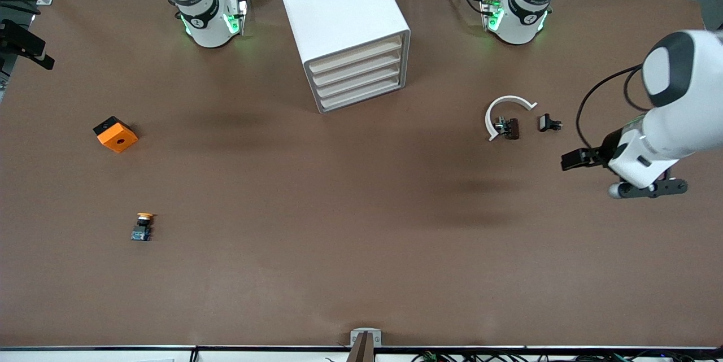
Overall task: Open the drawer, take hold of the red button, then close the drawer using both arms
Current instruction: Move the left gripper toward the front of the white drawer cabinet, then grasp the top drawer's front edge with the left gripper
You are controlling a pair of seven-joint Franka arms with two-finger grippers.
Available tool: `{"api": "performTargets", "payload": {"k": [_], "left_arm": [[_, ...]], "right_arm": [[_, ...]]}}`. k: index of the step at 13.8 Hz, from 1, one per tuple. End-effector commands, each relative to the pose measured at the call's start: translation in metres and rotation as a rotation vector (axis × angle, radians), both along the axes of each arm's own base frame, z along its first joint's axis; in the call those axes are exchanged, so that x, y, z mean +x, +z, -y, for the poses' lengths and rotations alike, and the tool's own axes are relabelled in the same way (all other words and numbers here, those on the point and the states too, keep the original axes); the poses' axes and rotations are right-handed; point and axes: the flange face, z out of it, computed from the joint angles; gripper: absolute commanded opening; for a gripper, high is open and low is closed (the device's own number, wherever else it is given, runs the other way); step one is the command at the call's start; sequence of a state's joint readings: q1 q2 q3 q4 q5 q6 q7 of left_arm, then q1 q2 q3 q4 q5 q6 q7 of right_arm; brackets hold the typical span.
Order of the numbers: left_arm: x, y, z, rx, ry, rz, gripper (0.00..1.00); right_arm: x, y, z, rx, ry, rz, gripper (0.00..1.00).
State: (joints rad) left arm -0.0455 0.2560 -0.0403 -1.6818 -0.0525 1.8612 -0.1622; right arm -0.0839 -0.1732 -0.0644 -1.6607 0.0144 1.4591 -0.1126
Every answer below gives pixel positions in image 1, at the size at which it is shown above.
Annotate yellow cap push button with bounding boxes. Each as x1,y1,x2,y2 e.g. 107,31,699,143
131,212,157,242

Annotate white drawer cabinet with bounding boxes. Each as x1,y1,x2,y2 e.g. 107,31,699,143
273,0,412,114

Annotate brown black connector part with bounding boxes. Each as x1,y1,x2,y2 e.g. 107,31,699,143
495,116,520,141

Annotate white curved plastic part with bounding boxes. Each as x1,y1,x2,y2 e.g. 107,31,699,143
485,95,538,142

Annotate orange box with hole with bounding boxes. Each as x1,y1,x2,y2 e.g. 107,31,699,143
93,116,139,154

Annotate brown table cover sheet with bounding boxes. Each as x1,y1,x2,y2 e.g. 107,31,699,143
0,0,723,347

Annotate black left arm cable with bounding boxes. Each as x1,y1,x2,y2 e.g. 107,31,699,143
576,64,657,151

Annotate tangled black cables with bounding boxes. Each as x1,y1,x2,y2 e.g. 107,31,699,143
412,351,723,362

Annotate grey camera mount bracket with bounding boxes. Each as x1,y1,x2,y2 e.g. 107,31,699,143
349,328,383,362

